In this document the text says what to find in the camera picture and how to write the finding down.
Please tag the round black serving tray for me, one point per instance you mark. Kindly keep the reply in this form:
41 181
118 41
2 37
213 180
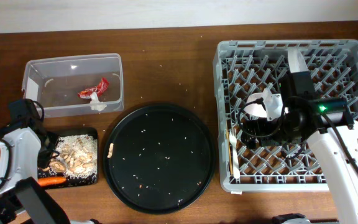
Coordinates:
163 159

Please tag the grey plate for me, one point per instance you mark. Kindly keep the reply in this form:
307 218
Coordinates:
296 61

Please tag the red snack wrapper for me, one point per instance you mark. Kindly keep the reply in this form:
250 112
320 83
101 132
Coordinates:
98 90

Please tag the brown food lump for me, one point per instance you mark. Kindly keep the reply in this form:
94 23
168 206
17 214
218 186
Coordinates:
57 166

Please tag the pink bowl with food scraps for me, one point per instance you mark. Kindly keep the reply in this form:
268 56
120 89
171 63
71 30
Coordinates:
255 109

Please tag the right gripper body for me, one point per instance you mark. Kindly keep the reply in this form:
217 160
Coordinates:
263 128

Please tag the orange carrot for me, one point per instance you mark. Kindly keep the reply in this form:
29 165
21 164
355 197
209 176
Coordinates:
50 181

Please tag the clear plastic bin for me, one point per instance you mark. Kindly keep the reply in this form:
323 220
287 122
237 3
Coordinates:
55 82

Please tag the white tissue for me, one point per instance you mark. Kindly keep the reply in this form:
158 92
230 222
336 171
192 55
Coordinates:
95 104

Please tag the black rectangular tray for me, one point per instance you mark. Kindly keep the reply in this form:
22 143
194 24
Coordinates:
72 182

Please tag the small beige food piece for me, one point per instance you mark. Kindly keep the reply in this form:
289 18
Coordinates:
110 150

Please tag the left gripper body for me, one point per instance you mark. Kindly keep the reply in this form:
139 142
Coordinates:
47 150

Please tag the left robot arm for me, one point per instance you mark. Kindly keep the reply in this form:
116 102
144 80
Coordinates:
25 147

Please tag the pile of food scraps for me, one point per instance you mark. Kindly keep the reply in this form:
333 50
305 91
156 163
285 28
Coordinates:
79 154

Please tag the wooden chopstick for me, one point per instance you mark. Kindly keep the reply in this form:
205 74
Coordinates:
229 151

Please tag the grey dishwasher rack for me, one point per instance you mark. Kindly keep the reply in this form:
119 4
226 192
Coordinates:
241 68

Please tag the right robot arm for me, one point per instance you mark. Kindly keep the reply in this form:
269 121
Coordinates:
298 115

